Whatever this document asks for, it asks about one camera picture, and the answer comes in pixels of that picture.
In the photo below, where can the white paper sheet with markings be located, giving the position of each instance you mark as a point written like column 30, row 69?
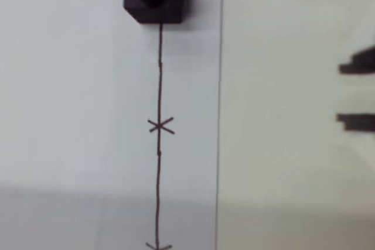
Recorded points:
column 73, row 100

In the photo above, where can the white gripper finger with black pad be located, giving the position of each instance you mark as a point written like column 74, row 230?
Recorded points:
column 361, row 64
column 360, row 121

